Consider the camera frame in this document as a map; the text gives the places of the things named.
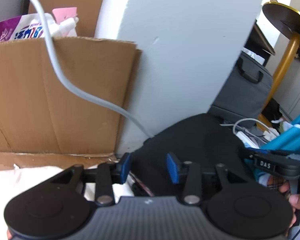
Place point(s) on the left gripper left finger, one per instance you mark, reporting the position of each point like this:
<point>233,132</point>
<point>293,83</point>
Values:
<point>105,175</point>

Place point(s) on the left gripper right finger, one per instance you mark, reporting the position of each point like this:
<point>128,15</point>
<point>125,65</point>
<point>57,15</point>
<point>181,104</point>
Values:
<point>191,176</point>

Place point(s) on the black drawstring shorts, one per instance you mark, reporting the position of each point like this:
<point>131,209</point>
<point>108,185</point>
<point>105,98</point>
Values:
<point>199,139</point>

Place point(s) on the person's right hand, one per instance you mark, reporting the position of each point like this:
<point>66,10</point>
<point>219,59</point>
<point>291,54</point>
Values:
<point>297,204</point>

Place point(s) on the teal sports jersey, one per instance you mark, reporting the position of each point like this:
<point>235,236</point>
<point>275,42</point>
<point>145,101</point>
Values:
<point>287,141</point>

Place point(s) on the white power strip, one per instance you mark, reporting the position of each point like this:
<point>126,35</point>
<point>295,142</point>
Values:
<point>253,129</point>

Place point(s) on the cardboard sheet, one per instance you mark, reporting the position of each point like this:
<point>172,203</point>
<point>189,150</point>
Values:
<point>44,124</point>

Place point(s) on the grey laptop bag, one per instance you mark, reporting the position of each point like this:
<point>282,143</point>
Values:
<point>245,91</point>

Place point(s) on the cream printed bedsheet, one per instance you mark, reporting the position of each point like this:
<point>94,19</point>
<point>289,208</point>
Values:
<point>18,180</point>

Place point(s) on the round table with gold leg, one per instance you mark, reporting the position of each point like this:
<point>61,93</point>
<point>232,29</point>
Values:
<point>284,21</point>

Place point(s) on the purple white plastic package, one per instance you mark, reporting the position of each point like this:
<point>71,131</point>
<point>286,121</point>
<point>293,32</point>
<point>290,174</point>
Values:
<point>62,22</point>

